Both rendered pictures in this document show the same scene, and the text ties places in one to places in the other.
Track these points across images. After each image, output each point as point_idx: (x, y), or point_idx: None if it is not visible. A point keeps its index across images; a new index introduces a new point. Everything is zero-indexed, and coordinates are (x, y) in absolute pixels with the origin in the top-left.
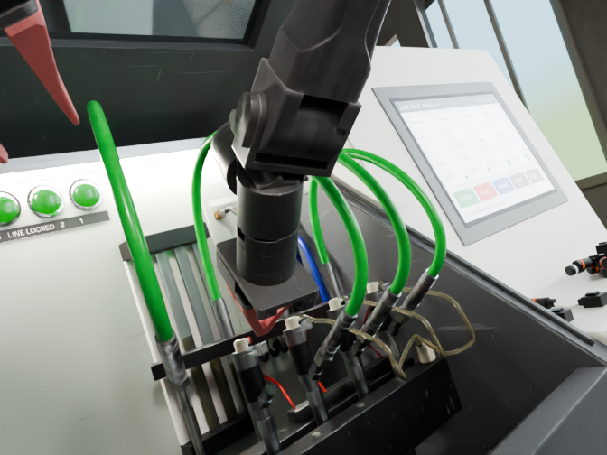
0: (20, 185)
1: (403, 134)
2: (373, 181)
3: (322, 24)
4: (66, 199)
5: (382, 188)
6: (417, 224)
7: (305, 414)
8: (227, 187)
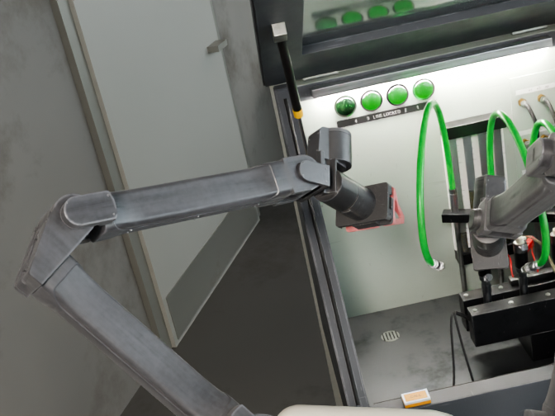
0: (383, 84)
1: None
2: None
3: (498, 222)
4: (410, 92)
5: None
6: None
7: (517, 283)
8: (536, 78)
